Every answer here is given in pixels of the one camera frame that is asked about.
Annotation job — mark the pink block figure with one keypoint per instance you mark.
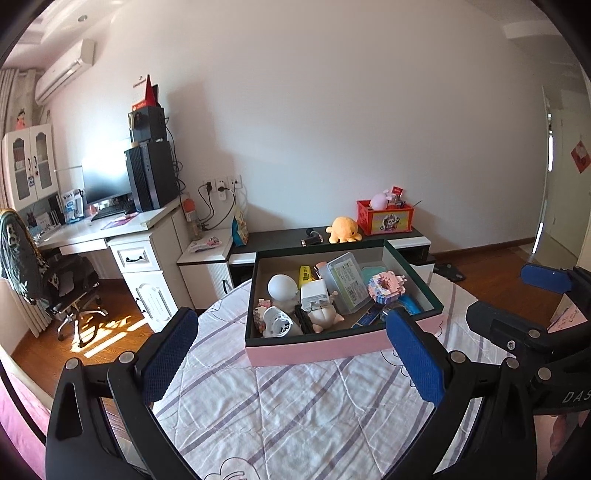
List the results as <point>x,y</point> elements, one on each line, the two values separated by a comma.
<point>388,286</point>

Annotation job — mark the pink plush toy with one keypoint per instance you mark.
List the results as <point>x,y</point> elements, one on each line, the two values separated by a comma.
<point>381,199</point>

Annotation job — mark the pale pink printed blanket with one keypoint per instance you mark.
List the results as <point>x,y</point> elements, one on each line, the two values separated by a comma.
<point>570,316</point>

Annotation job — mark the orange capped bottle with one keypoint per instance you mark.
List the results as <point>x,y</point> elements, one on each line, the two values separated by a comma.
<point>190,212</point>

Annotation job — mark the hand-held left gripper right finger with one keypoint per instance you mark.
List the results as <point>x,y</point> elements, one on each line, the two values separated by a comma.
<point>415,364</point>

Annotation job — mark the pink doll figure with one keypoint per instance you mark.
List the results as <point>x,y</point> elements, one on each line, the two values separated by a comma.
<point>21,119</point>

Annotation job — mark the black keyboard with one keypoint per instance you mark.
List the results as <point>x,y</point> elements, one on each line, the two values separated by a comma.
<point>108,212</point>

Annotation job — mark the white glass-door cabinet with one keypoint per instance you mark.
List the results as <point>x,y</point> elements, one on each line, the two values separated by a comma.
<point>30,166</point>

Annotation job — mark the pink storage box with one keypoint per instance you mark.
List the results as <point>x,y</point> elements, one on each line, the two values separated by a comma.
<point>323,353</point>

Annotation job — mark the white charger plug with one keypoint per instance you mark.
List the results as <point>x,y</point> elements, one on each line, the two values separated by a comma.
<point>314,295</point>

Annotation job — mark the pink mouse pad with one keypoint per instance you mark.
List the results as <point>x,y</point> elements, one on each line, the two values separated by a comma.
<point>117,222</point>

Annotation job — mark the black computer tower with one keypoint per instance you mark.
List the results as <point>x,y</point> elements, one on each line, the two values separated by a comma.
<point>150,175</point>

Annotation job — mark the pale piglet figurine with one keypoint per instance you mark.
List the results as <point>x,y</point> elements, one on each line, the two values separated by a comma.
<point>323,318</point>

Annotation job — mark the black office chair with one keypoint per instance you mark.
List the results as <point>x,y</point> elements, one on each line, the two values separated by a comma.
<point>69,286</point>

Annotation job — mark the clear plastic box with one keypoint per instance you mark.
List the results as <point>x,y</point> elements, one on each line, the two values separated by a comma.
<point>348,284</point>

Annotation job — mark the small red sign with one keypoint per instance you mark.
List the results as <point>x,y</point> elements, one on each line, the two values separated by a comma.
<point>398,190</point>

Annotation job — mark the blue plastic item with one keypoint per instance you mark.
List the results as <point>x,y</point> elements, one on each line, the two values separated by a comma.
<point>408,304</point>

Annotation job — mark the blue box on stand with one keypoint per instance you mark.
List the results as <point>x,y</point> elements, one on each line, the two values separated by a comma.
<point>71,205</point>

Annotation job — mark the red paper box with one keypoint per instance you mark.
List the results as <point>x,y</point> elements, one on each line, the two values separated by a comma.
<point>150,94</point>

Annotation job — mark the white round-head figurine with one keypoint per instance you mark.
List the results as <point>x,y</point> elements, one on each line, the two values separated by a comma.
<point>282,288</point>

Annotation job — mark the white wall calendar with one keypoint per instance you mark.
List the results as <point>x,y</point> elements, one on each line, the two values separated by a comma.
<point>138,85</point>

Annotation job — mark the red door decoration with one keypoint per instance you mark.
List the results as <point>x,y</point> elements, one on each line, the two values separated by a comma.
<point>581,158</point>

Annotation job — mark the yellow barcode box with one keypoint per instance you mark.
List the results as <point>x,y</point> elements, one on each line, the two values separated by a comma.
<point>304,274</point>

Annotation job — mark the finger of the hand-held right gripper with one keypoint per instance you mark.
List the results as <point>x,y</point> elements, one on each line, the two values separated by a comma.
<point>489,318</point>
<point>540,277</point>

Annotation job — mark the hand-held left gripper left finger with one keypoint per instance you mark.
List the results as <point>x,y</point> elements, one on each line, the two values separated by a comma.
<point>168,355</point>

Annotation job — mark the pink bed cover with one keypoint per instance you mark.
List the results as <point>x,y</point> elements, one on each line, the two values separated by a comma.
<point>18,429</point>

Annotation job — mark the teal round case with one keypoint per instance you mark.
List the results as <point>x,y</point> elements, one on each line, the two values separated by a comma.
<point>374,272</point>

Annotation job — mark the printed papers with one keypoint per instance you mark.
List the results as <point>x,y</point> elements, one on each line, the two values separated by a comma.
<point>205,243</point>

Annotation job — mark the black speaker box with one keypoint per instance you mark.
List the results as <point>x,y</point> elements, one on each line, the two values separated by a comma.
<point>147,124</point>

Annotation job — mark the black handheld device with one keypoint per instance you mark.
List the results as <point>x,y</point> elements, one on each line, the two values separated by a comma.
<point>311,240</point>

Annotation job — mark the white wall socket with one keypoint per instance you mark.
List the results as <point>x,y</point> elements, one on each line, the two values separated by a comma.
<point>236,181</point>
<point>221,184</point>
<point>207,183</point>

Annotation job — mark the blue white tube box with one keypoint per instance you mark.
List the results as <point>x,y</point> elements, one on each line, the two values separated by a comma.
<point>369,318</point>

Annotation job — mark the striped quilted table cover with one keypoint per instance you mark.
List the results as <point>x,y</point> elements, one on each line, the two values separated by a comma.
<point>286,415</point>

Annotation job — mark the dark printed jacket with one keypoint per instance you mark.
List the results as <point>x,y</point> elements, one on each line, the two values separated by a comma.
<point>18,258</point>

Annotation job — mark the white air conditioner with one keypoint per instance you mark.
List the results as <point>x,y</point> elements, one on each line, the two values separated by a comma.
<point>64,71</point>

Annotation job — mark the white mini fan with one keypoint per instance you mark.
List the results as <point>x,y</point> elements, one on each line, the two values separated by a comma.
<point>277,324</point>

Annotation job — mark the white bedside cabinet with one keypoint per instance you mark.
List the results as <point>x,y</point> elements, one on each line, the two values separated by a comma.
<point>207,272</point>

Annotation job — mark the black white low cabinet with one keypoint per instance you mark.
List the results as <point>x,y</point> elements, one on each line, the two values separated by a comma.
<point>286,237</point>

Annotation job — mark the white desk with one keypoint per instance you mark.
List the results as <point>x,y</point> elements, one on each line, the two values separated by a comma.
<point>134,258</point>

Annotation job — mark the yellow plush octopus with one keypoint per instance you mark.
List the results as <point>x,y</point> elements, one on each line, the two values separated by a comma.
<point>344,230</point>

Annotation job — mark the red printed crate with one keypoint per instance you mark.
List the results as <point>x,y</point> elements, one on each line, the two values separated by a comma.
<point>385,219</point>

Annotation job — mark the blue snack bag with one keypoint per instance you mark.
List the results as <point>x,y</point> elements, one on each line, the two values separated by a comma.
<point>240,230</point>

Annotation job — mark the black computer monitor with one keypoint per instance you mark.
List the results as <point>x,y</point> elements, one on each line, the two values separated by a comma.
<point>104,182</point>

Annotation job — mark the white door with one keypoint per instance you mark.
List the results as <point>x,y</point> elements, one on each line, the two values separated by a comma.
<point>568,161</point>

